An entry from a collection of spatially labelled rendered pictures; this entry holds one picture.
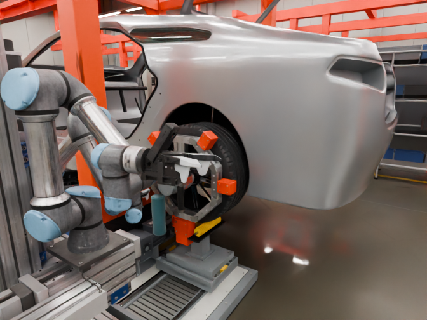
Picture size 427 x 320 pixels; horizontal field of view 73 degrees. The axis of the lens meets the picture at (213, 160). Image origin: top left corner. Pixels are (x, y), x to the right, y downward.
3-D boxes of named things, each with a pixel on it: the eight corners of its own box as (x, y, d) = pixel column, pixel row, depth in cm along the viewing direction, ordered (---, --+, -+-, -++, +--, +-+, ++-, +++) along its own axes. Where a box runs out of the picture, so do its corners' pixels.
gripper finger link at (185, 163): (201, 186, 66) (181, 178, 73) (202, 160, 65) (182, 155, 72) (189, 187, 64) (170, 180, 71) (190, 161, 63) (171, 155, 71)
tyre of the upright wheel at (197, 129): (258, 133, 179) (176, 113, 212) (239, 138, 160) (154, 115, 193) (242, 225, 200) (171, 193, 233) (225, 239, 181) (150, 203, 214)
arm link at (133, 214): (141, 207, 135) (142, 224, 138) (142, 199, 146) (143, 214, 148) (124, 209, 134) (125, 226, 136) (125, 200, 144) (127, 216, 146)
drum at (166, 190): (196, 188, 184) (195, 167, 180) (173, 199, 166) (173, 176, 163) (178, 184, 191) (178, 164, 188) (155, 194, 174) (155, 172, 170)
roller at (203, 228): (223, 221, 204) (223, 214, 203) (198, 239, 180) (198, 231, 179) (216, 220, 207) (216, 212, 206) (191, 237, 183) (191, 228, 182)
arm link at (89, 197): (109, 215, 113) (106, 183, 110) (84, 231, 101) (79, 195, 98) (85, 211, 117) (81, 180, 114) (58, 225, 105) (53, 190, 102)
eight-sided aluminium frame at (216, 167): (222, 225, 178) (223, 138, 164) (216, 230, 172) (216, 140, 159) (157, 206, 207) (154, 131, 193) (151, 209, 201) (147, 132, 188)
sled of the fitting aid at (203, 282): (237, 266, 219) (237, 255, 216) (211, 294, 189) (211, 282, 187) (185, 247, 245) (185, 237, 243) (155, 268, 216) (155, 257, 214)
